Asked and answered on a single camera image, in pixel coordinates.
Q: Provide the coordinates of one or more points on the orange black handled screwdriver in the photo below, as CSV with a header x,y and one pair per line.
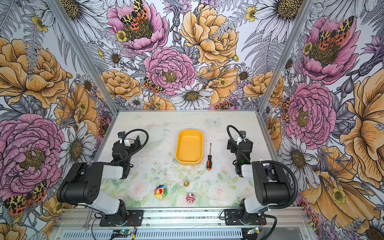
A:
x,y
209,160

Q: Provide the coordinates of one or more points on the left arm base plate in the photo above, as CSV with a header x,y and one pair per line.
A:
x,y
131,218

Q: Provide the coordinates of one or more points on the pink figurine toy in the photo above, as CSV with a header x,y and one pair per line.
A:
x,y
190,198

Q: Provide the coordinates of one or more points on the aluminium frame post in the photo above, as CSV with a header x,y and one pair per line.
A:
x,y
291,40
63,20

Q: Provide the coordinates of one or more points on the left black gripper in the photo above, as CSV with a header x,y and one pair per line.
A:
x,y
120,151

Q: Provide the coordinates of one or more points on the right green circuit board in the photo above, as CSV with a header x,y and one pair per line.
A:
x,y
253,231

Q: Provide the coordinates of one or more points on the green circuit board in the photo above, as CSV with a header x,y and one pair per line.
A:
x,y
253,231
122,234

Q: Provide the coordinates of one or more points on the yellow plastic bin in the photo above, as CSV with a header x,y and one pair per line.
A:
x,y
189,150

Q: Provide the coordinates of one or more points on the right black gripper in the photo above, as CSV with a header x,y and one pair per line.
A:
x,y
237,150

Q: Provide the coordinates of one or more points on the aluminium mounting rail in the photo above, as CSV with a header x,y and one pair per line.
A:
x,y
184,218

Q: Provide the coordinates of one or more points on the right aluminium frame post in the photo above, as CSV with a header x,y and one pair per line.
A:
x,y
291,40

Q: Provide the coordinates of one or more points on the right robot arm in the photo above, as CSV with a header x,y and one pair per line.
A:
x,y
275,186

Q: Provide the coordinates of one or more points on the white ventilated cable duct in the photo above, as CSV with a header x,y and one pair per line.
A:
x,y
157,234

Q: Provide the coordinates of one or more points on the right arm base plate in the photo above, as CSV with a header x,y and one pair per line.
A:
x,y
236,217

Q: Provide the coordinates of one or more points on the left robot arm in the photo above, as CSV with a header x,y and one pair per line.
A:
x,y
82,184

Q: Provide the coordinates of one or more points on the rainbow flower toy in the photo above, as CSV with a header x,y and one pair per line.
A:
x,y
160,192

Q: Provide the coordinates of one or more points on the left aluminium frame post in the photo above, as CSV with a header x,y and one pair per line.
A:
x,y
63,20

